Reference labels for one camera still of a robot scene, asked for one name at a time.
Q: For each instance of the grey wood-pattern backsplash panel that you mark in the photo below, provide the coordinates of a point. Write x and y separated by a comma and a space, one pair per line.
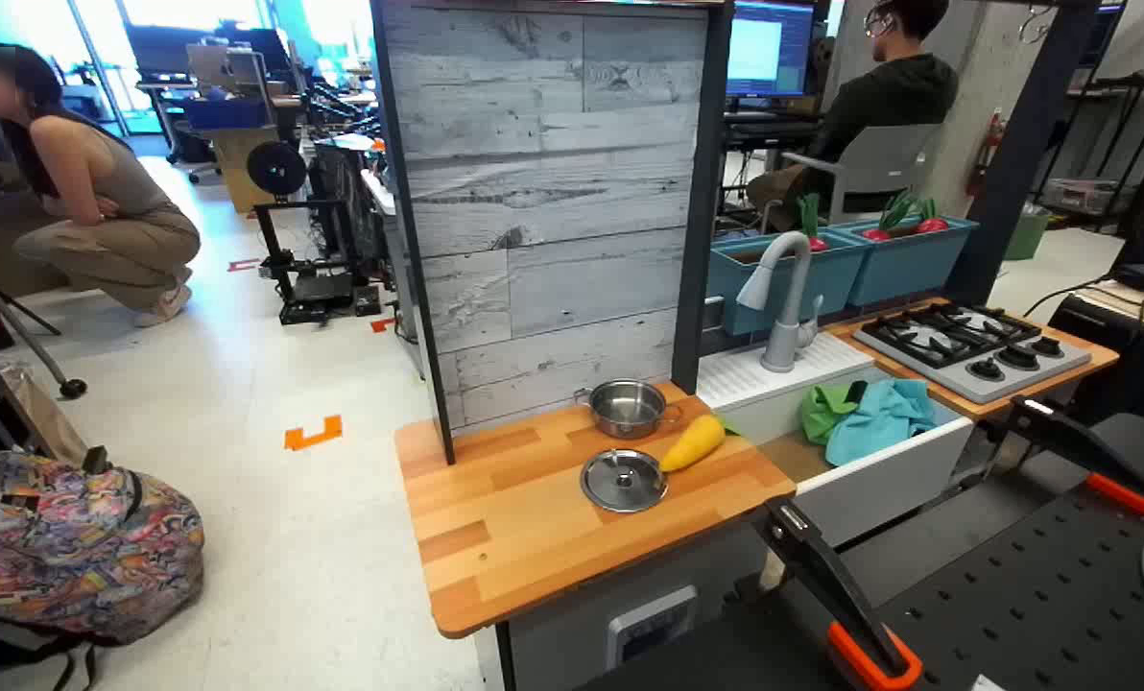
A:
548, 193

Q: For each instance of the yellow plush corn toy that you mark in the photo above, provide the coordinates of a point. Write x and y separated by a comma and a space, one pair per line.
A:
694, 444

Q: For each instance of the small blue storage bin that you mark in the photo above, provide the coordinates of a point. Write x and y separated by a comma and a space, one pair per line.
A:
912, 266

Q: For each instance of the green bin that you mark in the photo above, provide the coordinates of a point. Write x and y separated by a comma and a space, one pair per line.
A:
1026, 230

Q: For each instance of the white toy sink unit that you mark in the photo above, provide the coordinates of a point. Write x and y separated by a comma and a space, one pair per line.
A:
886, 486

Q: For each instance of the green red toy vegetable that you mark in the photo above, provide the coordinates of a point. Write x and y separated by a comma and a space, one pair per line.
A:
907, 213
809, 214

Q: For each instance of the black support pillar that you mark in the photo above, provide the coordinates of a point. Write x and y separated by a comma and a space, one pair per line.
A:
1018, 140

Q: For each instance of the black perforated base board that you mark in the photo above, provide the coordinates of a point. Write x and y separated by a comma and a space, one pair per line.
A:
1045, 601

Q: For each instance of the wooden stove base board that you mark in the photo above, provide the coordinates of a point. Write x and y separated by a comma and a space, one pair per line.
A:
853, 340

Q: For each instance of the black orange clamp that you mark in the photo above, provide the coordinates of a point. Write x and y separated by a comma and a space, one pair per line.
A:
838, 584
1086, 454

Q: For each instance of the computer monitor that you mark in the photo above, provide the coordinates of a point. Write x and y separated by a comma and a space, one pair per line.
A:
771, 47

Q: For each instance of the green cloth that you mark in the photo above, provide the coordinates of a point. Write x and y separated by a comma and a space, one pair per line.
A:
824, 413

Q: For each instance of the grey toy faucet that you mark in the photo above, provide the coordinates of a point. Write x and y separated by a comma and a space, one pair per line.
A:
793, 313

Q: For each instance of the crouching person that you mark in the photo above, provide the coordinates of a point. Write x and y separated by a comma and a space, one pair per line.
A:
99, 214

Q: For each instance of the grey office chair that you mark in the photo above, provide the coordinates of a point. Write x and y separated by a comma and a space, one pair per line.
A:
882, 158

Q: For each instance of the large blue storage bin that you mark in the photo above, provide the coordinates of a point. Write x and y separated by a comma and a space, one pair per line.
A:
784, 284

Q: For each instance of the black frame machine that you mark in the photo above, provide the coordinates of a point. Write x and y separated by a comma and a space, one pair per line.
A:
312, 244

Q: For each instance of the teal cloth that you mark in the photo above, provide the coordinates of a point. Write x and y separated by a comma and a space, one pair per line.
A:
882, 419

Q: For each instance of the orange floor tape marker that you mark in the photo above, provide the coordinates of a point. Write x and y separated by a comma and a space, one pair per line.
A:
312, 433

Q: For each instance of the small steel pot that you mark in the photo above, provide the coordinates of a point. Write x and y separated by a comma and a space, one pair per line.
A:
628, 406

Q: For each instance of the colourful patterned backpack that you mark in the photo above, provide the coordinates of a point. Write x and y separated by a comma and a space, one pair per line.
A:
74, 543

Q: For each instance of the seated person in black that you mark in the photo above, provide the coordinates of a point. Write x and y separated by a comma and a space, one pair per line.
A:
886, 97

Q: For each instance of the round steel pot lid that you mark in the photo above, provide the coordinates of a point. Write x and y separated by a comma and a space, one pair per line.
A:
623, 481

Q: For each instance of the white power outlet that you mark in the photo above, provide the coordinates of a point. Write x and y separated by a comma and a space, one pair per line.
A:
652, 624

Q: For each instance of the grey toy stove top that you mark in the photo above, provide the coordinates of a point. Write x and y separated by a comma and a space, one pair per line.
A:
978, 345

